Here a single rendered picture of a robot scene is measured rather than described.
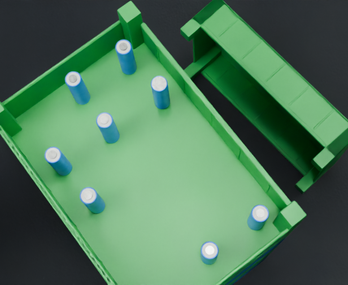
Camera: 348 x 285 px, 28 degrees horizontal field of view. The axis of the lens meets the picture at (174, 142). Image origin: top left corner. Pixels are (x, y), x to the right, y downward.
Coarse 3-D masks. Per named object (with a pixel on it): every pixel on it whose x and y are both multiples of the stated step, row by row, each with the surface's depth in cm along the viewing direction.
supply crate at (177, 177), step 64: (64, 64) 77; (0, 128) 75; (64, 128) 80; (128, 128) 80; (192, 128) 80; (64, 192) 78; (128, 192) 78; (192, 192) 78; (256, 192) 77; (128, 256) 76; (192, 256) 76; (256, 256) 71
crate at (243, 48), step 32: (192, 32) 105; (224, 32) 104; (192, 64) 122; (224, 64) 124; (256, 64) 103; (288, 64) 103; (224, 96) 122; (256, 96) 122; (288, 96) 101; (320, 96) 101; (256, 128) 121; (288, 128) 120; (320, 128) 100; (288, 160) 119; (320, 160) 99
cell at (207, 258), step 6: (204, 246) 70; (210, 246) 70; (216, 246) 70; (204, 252) 70; (210, 252) 69; (216, 252) 70; (204, 258) 71; (210, 258) 69; (216, 258) 73; (210, 264) 75
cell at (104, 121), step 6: (102, 114) 74; (108, 114) 74; (96, 120) 74; (102, 120) 73; (108, 120) 74; (102, 126) 73; (108, 126) 73; (114, 126) 75; (102, 132) 75; (108, 132) 75; (114, 132) 76; (108, 138) 77; (114, 138) 78
